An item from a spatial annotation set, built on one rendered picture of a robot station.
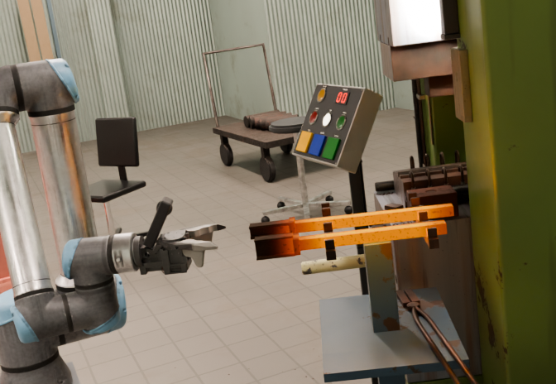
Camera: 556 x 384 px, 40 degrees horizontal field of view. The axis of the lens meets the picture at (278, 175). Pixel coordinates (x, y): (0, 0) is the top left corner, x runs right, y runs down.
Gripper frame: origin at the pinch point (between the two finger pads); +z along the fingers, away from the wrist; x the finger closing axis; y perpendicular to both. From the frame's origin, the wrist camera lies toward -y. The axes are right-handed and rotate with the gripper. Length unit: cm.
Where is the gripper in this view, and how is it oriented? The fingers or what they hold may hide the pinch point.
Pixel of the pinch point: (222, 233)
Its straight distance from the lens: 175.8
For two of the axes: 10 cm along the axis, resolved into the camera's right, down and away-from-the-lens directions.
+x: -0.5, 2.3, -9.7
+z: 9.9, -1.1, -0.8
